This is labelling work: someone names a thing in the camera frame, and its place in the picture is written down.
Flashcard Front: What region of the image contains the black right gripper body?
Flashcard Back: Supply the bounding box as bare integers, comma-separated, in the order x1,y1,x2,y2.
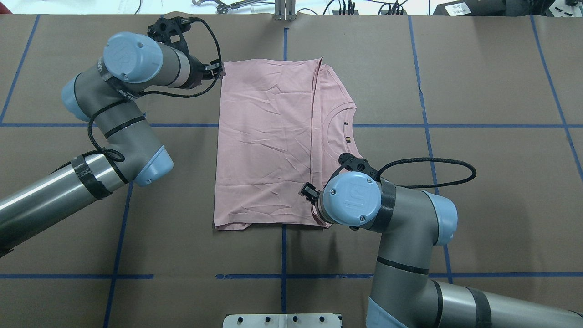
312,190,322,217

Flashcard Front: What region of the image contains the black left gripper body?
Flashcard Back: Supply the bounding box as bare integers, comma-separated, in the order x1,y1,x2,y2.
188,55,207,89

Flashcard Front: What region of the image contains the pink Snoopy t-shirt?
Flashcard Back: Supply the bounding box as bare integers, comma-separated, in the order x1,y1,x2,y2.
213,58,360,231

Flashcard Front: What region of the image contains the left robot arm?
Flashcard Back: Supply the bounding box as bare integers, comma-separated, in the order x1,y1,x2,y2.
1,30,223,256

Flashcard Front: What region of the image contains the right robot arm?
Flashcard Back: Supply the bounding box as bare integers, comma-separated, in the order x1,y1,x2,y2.
300,172,583,328

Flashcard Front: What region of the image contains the reacher grabber tool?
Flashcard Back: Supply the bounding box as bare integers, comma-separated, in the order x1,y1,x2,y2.
191,0,275,14

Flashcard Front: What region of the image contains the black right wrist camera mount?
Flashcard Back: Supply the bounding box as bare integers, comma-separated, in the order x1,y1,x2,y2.
338,152,380,181

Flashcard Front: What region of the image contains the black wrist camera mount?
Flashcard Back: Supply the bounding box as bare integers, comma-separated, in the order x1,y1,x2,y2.
147,16,194,49
338,152,380,181

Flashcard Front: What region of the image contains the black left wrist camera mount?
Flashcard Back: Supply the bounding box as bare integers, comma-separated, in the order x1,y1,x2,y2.
147,16,194,49

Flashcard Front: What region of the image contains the aluminium frame post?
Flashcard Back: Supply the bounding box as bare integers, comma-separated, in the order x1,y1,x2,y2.
273,0,297,21

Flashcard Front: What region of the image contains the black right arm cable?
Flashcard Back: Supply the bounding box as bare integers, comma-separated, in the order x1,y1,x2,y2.
377,157,477,190

